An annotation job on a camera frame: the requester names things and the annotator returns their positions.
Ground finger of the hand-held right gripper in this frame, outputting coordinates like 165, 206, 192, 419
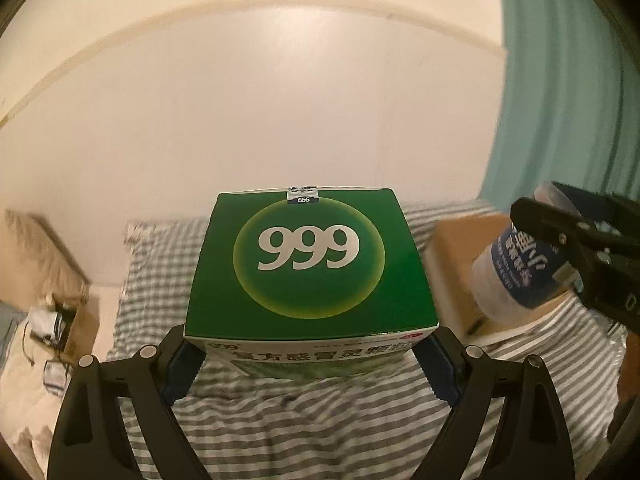
551, 182, 640, 235
510, 196, 618, 263

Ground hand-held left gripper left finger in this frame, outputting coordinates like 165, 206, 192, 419
47, 325, 211, 480

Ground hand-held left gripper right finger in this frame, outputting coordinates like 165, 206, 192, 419
410, 327, 576, 480

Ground white bottle with blue label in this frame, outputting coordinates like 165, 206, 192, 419
472, 182, 587, 324

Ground green medicine box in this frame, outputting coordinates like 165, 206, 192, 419
183, 187, 441, 379

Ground grey checked pillow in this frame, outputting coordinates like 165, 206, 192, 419
114, 217, 213, 361

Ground brown cardboard box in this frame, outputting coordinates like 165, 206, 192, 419
425, 212, 551, 347

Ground grey striped bed sheet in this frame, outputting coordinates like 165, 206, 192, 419
102, 200, 633, 480

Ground teal curtain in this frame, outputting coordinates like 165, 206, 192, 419
479, 0, 640, 211

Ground wooden bedside table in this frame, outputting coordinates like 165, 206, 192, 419
4, 207, 102, 367

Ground white charger with cable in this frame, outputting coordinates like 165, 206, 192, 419
22, 305, 76, 353

